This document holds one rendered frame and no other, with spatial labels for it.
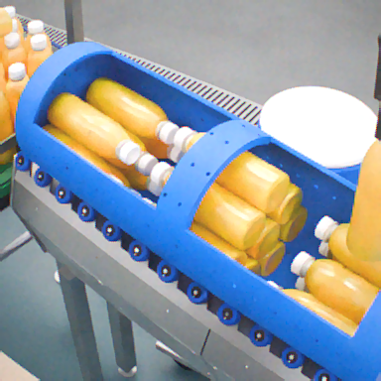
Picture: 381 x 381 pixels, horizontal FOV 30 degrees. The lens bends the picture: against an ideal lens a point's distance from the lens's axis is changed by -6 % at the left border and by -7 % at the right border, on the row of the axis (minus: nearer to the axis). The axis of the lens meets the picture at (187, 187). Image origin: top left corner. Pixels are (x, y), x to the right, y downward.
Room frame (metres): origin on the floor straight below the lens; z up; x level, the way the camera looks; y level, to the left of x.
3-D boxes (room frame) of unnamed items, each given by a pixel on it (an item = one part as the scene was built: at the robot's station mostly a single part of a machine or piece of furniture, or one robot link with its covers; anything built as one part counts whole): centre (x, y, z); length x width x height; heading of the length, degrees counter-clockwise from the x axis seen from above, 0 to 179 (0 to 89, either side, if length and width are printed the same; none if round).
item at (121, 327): (1.30, 0.19, 0.31); 0.06 x 0.06 x 0.63; 47
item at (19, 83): (1.37, 0.39, 1.00); 0.07 x 0.07 x 0.20
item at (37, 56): (1.50, 0.36, 1.00); 0.07 x 0.07 x 0.20
